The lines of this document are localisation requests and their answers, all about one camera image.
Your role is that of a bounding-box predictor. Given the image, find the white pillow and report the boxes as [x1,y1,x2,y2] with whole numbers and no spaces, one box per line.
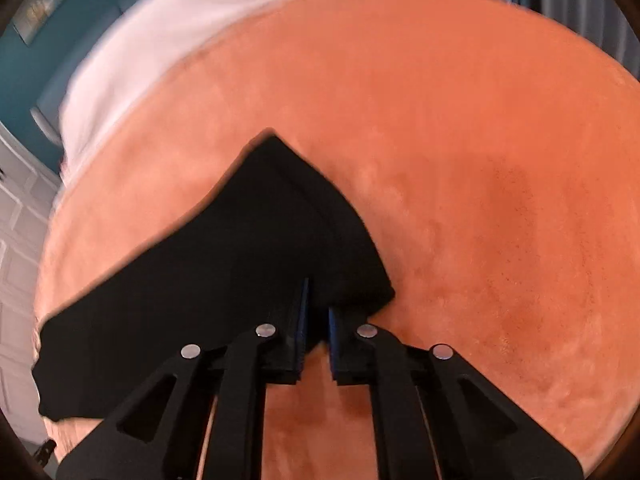
[57,0,331,181]

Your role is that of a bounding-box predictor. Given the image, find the black pants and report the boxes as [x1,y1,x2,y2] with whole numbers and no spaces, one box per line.
[31,129,396,422]

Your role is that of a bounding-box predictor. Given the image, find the white panelled door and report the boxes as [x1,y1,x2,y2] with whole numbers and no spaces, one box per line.
[0,122,63,446]

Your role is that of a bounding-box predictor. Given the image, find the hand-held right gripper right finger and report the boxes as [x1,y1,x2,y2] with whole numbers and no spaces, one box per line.
[328,307,584,480]

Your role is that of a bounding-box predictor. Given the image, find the orange blanket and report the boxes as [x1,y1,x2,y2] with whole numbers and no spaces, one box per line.
[34,0,640,480]

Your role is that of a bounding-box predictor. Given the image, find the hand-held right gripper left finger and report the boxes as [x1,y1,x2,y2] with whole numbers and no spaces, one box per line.
[56,278,312,480]

